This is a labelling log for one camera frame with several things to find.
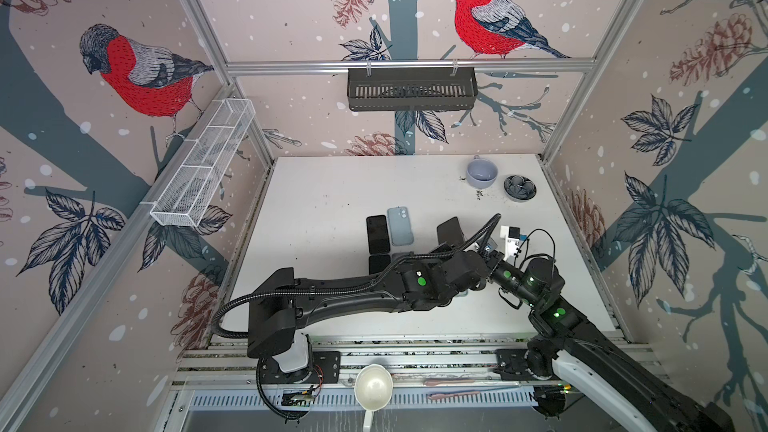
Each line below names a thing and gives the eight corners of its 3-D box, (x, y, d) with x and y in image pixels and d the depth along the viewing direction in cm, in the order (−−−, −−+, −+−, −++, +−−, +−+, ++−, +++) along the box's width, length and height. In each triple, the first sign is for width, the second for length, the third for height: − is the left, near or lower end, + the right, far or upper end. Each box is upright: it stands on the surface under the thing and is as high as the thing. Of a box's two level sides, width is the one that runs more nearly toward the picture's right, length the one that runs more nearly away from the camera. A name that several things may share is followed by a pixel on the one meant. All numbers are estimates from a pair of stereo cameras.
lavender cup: (458, 181, 114) (460, 172, 111) (473, 162, 121) (476, 154, 117) (484, 195, 110) (487, 186, 106) (499, 175, 116) (502, 166, 113)
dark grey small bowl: (505, 203, 108) (510, 195, 105) (499, 183, 115) (503, 174, 111) (534, 203, 108) (539, 195, 105) (526, 183, 115) (531, 174, 111)
